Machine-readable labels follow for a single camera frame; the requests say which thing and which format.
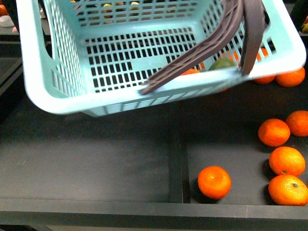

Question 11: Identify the orange tangerine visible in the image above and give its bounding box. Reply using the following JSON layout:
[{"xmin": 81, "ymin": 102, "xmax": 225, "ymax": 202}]
[
  {"xmin": 253, "ymin": 75, "xmax": 276, "ymax": 85},
  {"xmin": 269, "ymin": 146, "xmax": 306, "ymax": 176},
  {"xmin": 197, "ymin": 166, "xmax": 232, "ymax": 200},
  {"xmin": 285, "ymin": 110, "xmax": 308, "ymax": 137},
  {"xmin": 275, "ymin": 67, "xmax": 306, "ymax": 88},
  {"xmin": 258, "ymin": 118, "xmax": 291, "ymax": 147},
  {"xmin": 268, "ymin": 174, "xmax": 308, "ymax": 206}
]

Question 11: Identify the red yellow mango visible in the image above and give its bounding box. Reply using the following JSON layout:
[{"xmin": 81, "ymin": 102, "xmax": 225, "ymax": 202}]
[{"xmin": 181, "ymin": 68, "xmax": 200, "ymax": 76}]

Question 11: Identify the black tangerine tray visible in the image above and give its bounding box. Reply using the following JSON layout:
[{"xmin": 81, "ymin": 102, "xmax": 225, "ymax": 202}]
[{"xmin": 0, "ymin": 81, "xmax": 308, "ymax": 231}]

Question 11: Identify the light blue plastic basket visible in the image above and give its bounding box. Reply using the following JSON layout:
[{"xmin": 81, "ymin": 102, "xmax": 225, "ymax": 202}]
[{"xmin": 16, "ymin": 0, "xmax": 306, "ymax": 116}]

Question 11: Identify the green avocado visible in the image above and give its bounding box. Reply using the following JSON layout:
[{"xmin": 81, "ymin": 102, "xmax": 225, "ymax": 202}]
[{"xmin": 209, "ymin": 58, "xmax": 235, "ymax": 71}]

